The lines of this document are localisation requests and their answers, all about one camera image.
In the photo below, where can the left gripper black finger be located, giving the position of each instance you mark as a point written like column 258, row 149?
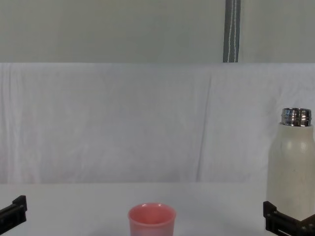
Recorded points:
column 14, row 214

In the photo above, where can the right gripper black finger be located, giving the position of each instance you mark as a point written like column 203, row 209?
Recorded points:
column 270, row 216
column 308, row 227

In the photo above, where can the cream vacuum bottle steel neck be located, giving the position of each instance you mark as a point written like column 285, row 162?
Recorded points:
column 292, row 167

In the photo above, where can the white table cloth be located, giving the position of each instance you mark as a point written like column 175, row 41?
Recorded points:
column 73, row 209

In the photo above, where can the pink plastic cup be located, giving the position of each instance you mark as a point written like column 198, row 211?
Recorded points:
column 151, row 221

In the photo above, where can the wrinkled white hanging cloth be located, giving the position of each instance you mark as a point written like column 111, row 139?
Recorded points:
column 123, row 123

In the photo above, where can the pale white curtain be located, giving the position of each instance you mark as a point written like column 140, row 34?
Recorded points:
column 110, row 29

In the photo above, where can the grey striped post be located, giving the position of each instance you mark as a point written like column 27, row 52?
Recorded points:
column 231, row 32

